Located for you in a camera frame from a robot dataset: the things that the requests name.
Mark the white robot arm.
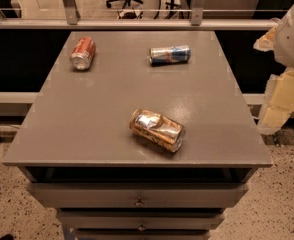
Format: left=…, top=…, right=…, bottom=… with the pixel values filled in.
left=254, top=4, right=294, bottom=135

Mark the crushed orange soda can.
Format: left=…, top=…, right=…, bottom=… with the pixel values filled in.
left=129, top=109, right=186, bottom=153

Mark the blue silver energy drink can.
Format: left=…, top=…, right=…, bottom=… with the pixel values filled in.
left=148, top=45, right=191, bottom=65

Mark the red soda can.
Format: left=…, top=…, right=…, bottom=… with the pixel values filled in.
left=70, top=36, right=96, bottom=71

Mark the grey drawer cabinet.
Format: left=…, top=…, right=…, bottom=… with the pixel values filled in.
left=4, top=31, right=271, bottom=240

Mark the top grey drawer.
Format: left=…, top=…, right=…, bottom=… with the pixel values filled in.
left=28, top=183, right=248, bottom=209

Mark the grey drawer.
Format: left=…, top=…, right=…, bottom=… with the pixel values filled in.
left=76, top=229, right=210, bottom=240
left=28, top=183, right=248, bottom=209
left=58, top=211, right=225, bottom=230

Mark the bottom grey drawer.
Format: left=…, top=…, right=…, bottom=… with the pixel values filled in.
left=76, top=229, right=210, bottom=240

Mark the middle grey drawer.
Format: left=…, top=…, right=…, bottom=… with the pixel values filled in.
left=58, top=211, right=225, bottom=230

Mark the metal railing with glass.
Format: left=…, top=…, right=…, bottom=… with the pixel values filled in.
left=0, top=0, right=278, bottom=31

